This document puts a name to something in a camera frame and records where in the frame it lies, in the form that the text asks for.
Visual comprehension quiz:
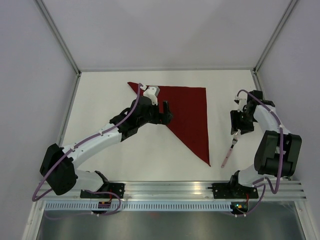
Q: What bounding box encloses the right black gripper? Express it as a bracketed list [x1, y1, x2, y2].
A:
[229, 109, 256, 135]

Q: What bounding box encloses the dark red cloth napkin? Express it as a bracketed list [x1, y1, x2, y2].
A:
[127, 81, 212, 167]

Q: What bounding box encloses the fork with pink handle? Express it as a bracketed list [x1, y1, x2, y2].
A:
[220, 130, 241, 168]

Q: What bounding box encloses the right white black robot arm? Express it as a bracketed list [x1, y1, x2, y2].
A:
[228, 90, 302, 198]

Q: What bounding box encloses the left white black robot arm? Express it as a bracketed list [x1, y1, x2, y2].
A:
[32, 96, 173, 202]

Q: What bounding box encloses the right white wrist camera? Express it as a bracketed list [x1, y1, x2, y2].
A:
[234, 96, 247, 112]

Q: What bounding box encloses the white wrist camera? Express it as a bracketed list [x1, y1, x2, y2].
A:
[139, 84, 160, 106]
[234, 96, 247, 112]

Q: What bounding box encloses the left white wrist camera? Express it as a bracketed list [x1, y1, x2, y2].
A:
[139, 84, 160, 106]

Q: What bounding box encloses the right aluminium side rail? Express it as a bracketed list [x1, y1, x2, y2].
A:
[252, 69, 292, 181]

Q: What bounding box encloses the aluminium side rail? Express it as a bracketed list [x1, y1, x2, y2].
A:
[252, 69, 292, 181]
[47, 73, 81, 181]

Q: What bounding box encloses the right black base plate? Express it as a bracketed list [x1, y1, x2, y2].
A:
[208, 182, 259, 200]

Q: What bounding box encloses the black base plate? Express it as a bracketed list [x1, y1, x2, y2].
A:
[80, 182, 125, 199]
[208, 182, 259, 200]

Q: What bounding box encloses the front aluminium rail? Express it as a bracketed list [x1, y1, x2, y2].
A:
[34, 180, 307, 201]

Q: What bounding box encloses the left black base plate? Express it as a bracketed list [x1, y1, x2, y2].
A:
[80, 182, 125, 199]

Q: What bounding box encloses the left aluminium side rail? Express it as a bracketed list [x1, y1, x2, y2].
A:
[47, 73, 81, 181]

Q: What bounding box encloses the right aluminium frame post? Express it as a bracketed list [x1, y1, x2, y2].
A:
[252, 0, 300, 74]

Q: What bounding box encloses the aluminium frame post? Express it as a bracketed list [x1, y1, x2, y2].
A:
[252, 0, 300, 74]
[34, 0, 81, 76]

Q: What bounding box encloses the left aluminium frame post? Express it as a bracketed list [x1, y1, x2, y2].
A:
[34, 0, 81, 76]

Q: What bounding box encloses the white slotted cable duct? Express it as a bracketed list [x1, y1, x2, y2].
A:
[44, 200, 232, 212]

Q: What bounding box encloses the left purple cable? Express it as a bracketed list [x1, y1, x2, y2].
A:
[31, 82, 148, 221]

